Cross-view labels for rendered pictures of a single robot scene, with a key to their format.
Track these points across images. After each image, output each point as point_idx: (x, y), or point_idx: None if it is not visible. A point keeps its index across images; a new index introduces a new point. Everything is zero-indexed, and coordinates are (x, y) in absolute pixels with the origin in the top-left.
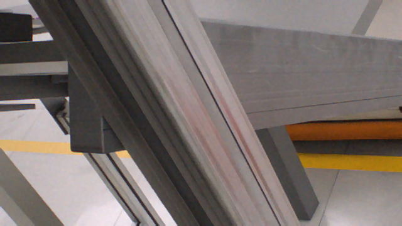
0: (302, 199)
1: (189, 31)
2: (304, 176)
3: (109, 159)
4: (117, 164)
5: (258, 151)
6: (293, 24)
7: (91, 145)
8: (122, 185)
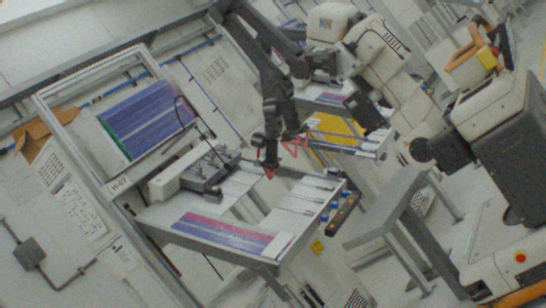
0: (450, 288)
1: (126, 225)
2: (453, 280)
3: None
4: None
5: (137, 239)
6: (374, 216)
7: None
8: None
